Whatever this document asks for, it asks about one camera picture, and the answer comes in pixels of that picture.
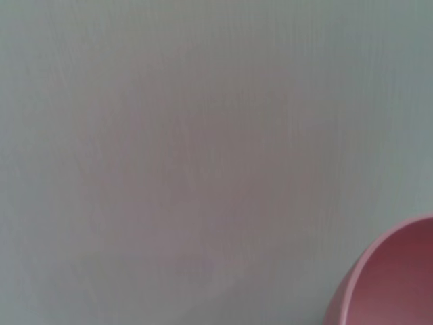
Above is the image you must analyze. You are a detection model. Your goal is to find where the pink plastic bowl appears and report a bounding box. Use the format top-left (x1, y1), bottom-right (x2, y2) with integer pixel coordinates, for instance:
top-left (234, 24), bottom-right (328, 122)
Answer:
top-left (322, 213), bottom-right (433, 325)

